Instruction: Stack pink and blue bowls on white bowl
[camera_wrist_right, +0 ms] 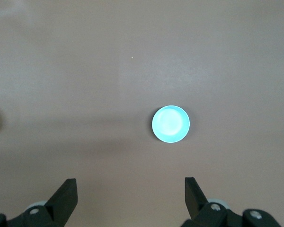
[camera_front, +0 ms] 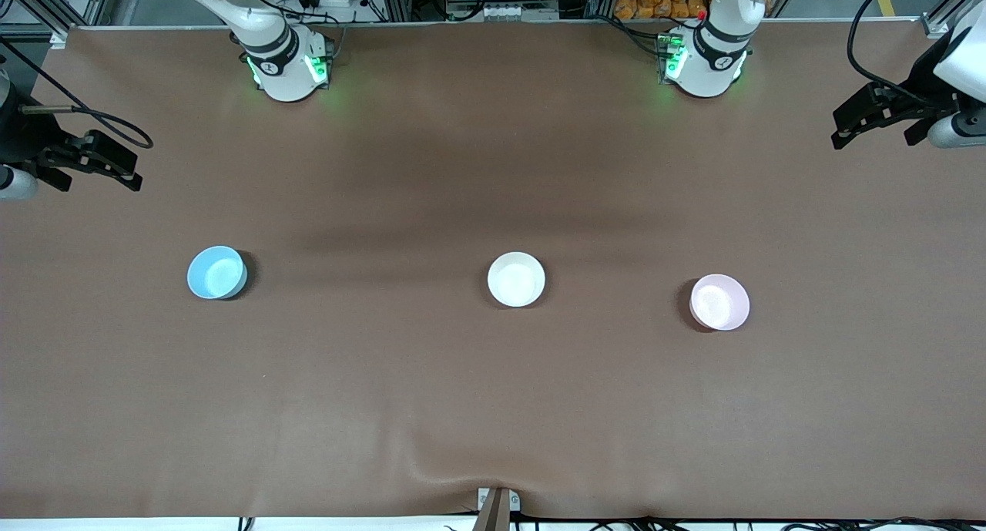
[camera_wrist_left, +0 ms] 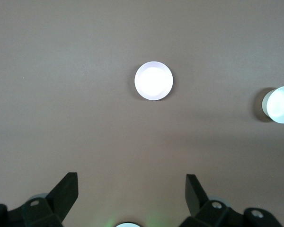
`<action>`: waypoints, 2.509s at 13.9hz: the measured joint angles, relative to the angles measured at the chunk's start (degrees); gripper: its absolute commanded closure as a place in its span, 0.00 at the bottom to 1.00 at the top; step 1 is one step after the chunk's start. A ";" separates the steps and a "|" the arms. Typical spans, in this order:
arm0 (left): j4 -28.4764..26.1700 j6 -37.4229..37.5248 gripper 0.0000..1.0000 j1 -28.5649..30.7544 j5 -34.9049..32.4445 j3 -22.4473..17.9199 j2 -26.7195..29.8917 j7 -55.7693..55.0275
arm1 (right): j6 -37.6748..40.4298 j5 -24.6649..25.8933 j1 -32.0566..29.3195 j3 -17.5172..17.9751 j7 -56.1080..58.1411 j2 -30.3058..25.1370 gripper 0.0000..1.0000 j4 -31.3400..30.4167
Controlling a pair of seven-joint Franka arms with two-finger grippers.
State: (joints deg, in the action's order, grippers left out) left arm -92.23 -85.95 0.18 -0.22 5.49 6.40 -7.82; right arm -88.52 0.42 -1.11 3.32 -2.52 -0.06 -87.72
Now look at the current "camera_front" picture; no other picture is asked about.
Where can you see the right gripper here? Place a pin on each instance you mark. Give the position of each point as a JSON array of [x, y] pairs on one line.
[[21, 136]]

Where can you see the pink bowl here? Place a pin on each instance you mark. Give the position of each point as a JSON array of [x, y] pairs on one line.
[[719, 303]]

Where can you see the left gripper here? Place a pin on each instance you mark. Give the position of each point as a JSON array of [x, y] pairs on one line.
[[922, 80]]

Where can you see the white bowl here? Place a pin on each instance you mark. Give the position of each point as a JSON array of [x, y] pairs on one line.
[[516, 280]]

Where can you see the brown table mat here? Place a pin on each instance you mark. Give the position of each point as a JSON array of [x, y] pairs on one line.
[[493, 400]]

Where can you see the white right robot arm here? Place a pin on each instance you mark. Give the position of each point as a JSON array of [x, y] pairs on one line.
[[285, 76]]

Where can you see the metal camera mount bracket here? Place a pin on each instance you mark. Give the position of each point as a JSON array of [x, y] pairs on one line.
[[497, 508]]

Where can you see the blue bowl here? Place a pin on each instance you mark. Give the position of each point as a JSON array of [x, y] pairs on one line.
[[216, 273]]

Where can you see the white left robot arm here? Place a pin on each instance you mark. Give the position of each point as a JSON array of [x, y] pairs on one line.
[[709, 68]]

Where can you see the white power strip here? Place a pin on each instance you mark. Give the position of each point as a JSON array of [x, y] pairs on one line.
[[501, 11]]

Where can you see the aluminium frame profile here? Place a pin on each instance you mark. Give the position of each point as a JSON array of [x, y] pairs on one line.
[[69, 11], [951, 7]]

